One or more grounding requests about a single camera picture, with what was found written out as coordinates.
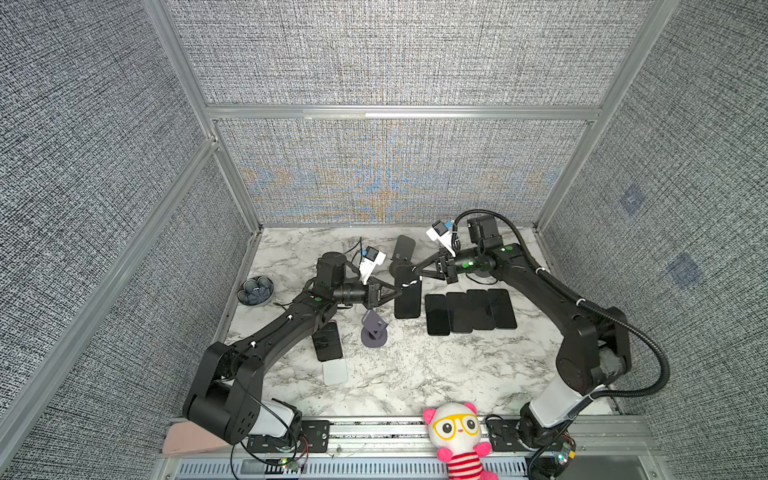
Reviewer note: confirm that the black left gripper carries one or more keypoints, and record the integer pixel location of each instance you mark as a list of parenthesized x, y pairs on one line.
[(373, 298)]

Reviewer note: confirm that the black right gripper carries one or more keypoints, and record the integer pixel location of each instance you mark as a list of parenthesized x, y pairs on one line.
[(445, 268)]

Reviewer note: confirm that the phone with pink edge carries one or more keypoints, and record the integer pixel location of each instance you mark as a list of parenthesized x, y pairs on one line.
[(327, 343)]

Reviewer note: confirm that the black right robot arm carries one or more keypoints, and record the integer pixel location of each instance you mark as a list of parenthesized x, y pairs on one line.
[(594, 352)]

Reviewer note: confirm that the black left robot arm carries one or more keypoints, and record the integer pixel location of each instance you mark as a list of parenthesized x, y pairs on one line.
[(225, 397)]

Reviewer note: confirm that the grey round back stand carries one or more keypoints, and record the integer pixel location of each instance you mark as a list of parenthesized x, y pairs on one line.
[(482, 280)]

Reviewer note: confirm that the white flat phone stand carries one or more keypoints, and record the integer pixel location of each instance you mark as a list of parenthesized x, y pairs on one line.
[(334, 372)]

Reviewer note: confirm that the grey flower shaped bowl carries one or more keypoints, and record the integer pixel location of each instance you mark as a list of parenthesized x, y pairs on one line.
[(256, 291)]

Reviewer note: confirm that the pink white plush toy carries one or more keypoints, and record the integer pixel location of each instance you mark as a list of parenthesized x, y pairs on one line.
[(455, 430)]

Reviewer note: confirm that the pink eraser block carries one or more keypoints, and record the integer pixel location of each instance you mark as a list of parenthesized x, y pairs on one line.
[(186, 438)]

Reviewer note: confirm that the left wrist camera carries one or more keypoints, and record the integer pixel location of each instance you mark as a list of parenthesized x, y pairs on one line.
[(371, 258)]

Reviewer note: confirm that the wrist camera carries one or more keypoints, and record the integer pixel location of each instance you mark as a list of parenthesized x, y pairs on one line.
[(442, 233), (371, 258)]

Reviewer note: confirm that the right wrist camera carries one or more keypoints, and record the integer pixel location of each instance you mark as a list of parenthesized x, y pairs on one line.
[(442, 233)]

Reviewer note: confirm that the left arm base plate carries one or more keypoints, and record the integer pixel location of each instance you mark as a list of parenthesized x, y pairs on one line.
[(313, 436)]

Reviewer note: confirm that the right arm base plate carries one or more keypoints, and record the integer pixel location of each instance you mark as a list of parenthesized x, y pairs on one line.
[(503, 434)]

